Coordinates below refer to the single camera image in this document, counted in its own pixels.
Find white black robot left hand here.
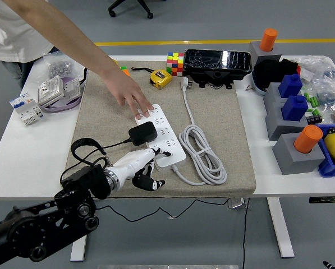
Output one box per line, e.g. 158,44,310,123
111,147,172,192

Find person's left hand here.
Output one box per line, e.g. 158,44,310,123
102,66,154,118

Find black plug adapter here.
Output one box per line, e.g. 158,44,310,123
127,121,158,146

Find white power strip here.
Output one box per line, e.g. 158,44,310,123
135,104,187,172

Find thin black plug cord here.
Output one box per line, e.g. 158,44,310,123
95,137,231,222

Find yellow tape measure black window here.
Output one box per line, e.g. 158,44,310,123
131,66,173,90

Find white table leg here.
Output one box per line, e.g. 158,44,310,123
267,197,295,258
70,234,90,263

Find clear bag of metal nuts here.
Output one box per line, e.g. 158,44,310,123
41,53,86,82

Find black office chair base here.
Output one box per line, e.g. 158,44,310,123
107,0,154,20

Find grey-brown mat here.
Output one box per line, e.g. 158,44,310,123
62,60,257,198

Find black glossy device box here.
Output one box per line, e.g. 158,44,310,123
183,49,253,90

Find blue storage bin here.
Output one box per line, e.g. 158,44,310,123
314,124,335,178

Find white blue circuit breaker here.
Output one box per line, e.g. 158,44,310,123
8,92,46,126

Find grey block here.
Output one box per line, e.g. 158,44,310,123
272,133,326,176
247,40,283,71
263,82,286,109
264,102,314,141

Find orange cylinder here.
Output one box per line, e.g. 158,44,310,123
260,27,279,53
293,124,324,154

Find person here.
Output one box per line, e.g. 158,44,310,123
0,0,62,82

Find black cloth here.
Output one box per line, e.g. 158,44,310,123
253,57,300,90

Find small black components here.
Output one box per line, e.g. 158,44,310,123
306,110,323,125

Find blue block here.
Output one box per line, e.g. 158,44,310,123
278,73,303,99
280,95,309,122

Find white power strip cord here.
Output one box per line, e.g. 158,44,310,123
169,77,227,186

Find purple tape ring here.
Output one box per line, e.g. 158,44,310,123
40,75,82,114

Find white wall socket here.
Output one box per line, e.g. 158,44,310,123
37,75,65,106

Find black hanging cable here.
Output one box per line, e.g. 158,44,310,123
241,198,248,269

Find metal bracket under table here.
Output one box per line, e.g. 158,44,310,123
228,198,250,210

